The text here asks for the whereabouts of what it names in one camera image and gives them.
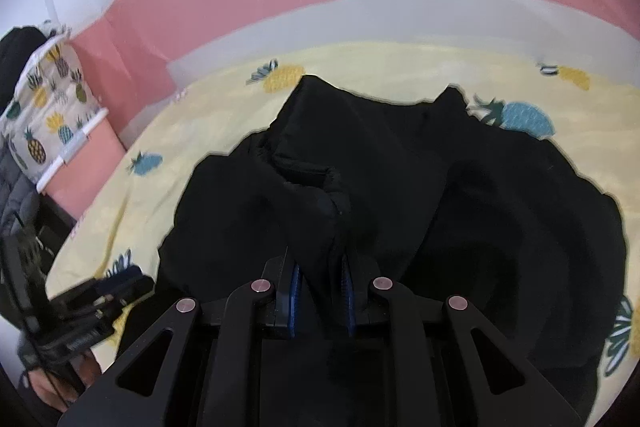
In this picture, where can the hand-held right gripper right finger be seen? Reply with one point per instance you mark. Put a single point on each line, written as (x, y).
(347, 302)

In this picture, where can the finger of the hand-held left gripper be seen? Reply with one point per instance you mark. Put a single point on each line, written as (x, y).
(122, 281)
(137, 291)

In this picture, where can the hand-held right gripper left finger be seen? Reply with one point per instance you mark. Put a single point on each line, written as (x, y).
(295, 302)

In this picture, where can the black garment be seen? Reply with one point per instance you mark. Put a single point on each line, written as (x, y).
(400, 182)

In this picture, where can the person's left hand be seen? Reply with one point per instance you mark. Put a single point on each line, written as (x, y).
(85, 374)

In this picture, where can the black case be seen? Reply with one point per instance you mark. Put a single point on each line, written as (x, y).
(52, 232)

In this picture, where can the pink storage box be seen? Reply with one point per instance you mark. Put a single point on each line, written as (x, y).
(87, 177)

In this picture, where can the grey quilted cloth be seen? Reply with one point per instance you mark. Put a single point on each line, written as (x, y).
(12, 187)

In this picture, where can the yellow pineapple print bedsheet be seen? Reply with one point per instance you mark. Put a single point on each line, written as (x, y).
(200, 117)

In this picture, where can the white pineapple print cloth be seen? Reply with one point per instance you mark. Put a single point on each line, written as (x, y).
(50, 107)

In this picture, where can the black bundle behind bag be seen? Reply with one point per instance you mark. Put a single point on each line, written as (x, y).
(20, 52)

